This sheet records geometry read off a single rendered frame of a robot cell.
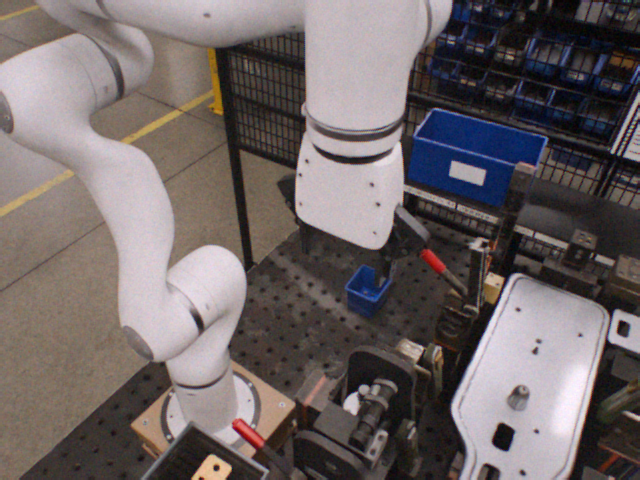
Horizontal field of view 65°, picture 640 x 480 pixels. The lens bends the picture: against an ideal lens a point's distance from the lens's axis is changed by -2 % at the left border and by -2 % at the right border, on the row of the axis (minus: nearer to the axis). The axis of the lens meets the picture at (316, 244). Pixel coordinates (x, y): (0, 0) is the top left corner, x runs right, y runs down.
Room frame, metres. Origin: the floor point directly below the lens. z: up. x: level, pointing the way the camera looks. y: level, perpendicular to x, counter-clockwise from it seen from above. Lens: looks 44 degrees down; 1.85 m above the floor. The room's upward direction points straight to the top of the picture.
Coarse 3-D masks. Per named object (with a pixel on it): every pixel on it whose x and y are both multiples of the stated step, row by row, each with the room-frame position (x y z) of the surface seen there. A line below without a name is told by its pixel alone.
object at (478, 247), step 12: (480, 240) 0.66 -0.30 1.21; (468, 252) 0.65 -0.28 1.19; (480, 252) 0.63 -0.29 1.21; (492, 252) 0.64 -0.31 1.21; (480, 264) 0.63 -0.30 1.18; (480, 276) 0.63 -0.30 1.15; (468, 288) 0.63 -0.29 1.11; (480, 288) 0.65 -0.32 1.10; (468, 300) 0.63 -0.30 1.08; (480, 300) 0.64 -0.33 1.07
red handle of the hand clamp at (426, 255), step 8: (424, 248) 0.71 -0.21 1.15; (424, 256) 0.69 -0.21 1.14; (432, 256) 0.69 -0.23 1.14; (432, 264) 0.68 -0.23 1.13; (440, 264) 0.68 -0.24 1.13; (440, 272) 0.67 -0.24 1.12; (448, 272) 0.68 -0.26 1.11; (448, 280) 0.66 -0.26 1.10; (456, 280) 0.67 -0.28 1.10; (456, 288) 0.65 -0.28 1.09; (464, 288) 0.66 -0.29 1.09; (464, 296) 0.64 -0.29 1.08
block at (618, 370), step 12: (612, 360) 0.56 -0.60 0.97; (624, 360) 0.56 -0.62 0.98; (612, 372) 0.53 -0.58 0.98; (624, 372) 0.53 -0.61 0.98; (636, 372) 0.53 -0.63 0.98; (600, 384) 0.54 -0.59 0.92; (612, 384) 0.52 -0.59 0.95; (624, 384) 0.51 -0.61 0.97; (600, 396) 0.52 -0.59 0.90; (588, 408) 0.53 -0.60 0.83; (588, 420) 0.52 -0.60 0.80; (588, 432) 0.51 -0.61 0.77; (588, 444) 0.50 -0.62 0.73
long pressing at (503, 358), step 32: (512, 288) 0.73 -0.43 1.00; (544, 288) 0.73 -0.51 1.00; (512, 320) 0.64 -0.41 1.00; (544, 320) 0.64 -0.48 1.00; (576, 320) 0.64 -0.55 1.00; (608, 320) 0.65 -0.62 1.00; (480, 352) 0.56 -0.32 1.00; (512, 352) 0.57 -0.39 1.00; (544, 352) 0.57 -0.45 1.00; (576, 352) 0.56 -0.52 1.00; (480, 384) 0.50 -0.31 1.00; (512, 384) 0.49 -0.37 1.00; (544, 384) 0.49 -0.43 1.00; (576, 384) 0.49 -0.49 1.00; (480, 416) 0.43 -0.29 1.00; (512, 416) 0.43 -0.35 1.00; (544, 416) 0.43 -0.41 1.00; (576, 416) 0.43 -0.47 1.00; (480, 448) 0.37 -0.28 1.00; (512, 448) 0.37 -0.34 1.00; (544, 448) 0.37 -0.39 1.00; (576, 448) 0.37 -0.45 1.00
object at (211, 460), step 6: (210, 456) 0.29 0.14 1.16; (204, 462) 0.28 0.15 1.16; (210, 462) 0.28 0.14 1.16; (216, 462) 0.28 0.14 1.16; (222, 462) 0.28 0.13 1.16; (204, 468) 0.27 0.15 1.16; (210, 468) 0.27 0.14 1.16; (222, 468) 0.27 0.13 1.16; (228, 468) 0.27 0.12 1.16; (198, 474) 0.27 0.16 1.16; (204, 474) 0.27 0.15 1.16; (210, 474) 0.27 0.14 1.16; (216, 474) 0.27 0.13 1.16; (222, 474) 0.27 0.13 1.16; (228, 474) 0.27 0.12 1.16
